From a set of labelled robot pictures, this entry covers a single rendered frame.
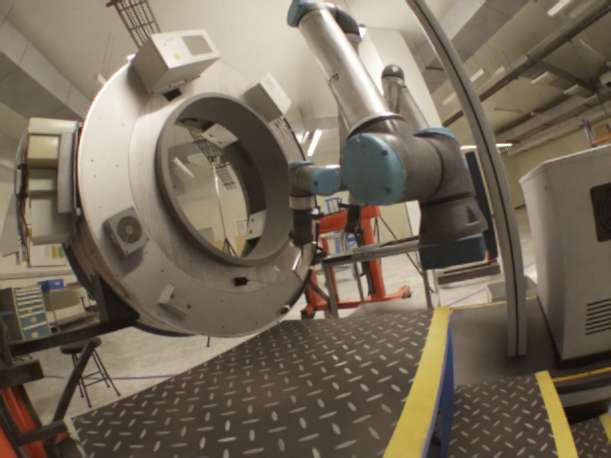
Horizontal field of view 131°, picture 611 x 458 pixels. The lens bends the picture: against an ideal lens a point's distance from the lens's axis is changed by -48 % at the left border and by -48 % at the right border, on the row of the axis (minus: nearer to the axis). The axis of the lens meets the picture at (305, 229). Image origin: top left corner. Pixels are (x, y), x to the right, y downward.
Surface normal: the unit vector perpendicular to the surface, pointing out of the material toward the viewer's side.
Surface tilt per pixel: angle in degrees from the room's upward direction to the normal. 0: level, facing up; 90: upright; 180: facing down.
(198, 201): 90
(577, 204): 90
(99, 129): 90
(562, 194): 90
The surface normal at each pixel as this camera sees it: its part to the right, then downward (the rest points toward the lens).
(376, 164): -0.85, 0.25
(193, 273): 0.83, -0.22
